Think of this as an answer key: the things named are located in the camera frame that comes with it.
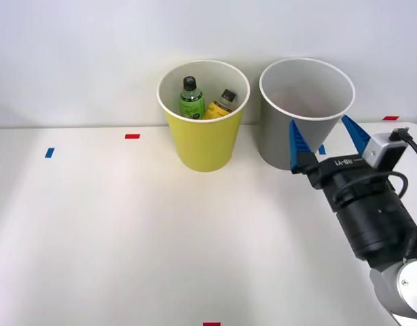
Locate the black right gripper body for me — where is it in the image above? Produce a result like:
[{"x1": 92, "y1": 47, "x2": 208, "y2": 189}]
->
[{"x1": 308, "y1": 153, "x2": 403, "y2": 214}]

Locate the yellow label plastic bottle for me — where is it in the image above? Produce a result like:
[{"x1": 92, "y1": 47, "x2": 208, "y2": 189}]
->
[{"x1": 203, "y1": 88, "x2": 238, "y2": 122}]

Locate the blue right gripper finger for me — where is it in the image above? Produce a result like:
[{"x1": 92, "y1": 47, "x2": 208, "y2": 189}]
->
[
  {"x1": 341, "y1": 114, "x2": 372, "y2": 158},
  {"x1": 289, "y1": 119, "x2": 323, "y2": 177}
]

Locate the yellow-green plastic waste bin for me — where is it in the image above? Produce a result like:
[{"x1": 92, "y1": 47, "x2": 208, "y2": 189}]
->
[{"x1": 156, "y1": 59, "x2": 251, "y2": 173}]

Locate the grey plastic waste bin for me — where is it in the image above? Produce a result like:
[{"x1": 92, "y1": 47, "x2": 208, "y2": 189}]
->
[{"x1": 258, "y1": 57, "x2": 357, "y2": 172}]

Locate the green label plastic bottle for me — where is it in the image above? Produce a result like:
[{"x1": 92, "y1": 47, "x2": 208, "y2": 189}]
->
[{"x1": 179, "y1": 76, "x2": 206, "y2": 120}]

